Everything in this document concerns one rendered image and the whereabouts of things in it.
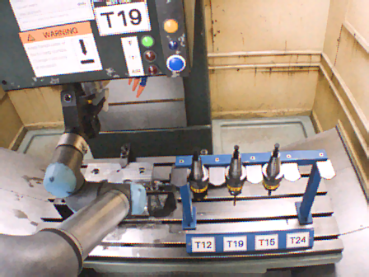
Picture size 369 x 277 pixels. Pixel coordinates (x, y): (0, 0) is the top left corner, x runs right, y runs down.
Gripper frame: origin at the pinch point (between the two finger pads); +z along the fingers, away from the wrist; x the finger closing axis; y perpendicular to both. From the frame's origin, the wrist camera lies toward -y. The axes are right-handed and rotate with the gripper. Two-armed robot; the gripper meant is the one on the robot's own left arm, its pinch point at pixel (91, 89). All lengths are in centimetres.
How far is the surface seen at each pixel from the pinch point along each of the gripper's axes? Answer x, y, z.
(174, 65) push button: 29.2, -19.2, -22.0
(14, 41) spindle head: -3.1, -28.2, -20.7
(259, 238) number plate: 51, 48, -25
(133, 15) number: 22.9, -30.0, -20.8
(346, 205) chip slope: 92, 62, -6
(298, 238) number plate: 64, 49, -25
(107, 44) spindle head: 16.7, -24.7, -20.8
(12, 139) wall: -101, 77, 61
